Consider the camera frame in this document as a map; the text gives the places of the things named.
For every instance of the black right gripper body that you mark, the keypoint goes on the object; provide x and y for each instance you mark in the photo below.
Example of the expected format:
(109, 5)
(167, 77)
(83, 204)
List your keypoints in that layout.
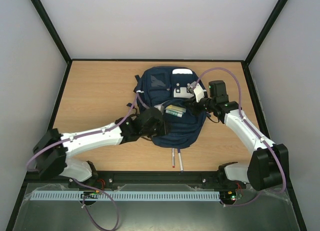
(191, 104)

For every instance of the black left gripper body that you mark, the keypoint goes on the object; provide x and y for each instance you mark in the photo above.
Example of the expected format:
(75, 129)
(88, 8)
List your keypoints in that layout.
(155, 132)

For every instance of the yellow highlighter pen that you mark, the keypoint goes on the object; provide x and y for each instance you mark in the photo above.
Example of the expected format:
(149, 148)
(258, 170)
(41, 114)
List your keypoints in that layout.
(176, 108)

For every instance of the white glue stick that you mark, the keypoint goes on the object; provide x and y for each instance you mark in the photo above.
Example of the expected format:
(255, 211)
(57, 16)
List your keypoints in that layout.
(174, 113)

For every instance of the red marker pen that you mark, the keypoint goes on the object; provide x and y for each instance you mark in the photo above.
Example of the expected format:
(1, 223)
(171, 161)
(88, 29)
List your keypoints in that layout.
(173, 157)

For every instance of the navy blue student backpack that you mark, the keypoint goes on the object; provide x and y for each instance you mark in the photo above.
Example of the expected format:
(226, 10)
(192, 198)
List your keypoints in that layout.
(166, 87)

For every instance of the purple marker pen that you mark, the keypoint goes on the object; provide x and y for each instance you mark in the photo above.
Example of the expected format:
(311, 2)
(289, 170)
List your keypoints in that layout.
(180, 160)

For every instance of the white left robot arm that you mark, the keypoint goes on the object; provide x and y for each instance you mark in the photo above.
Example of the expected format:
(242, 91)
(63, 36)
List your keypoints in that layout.
(54, 153)

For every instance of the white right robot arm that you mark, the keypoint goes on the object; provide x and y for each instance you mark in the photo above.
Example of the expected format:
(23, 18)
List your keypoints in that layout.
(269, 162)

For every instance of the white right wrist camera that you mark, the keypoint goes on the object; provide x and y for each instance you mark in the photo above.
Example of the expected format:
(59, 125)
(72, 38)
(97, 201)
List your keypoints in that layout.
(197, 90)

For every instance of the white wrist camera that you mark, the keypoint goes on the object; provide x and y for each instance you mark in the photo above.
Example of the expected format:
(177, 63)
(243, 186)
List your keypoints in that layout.
(197, 90)
(160, 107)

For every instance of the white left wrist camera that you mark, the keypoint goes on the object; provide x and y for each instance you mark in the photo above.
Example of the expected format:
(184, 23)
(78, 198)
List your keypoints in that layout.
(160, 107)

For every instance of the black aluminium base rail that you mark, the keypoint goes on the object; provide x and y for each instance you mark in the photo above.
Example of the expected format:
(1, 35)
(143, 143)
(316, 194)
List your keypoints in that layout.
(217, 180)

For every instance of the light blue cable duct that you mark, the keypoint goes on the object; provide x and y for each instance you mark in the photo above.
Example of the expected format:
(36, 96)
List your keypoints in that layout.
(127, 196)

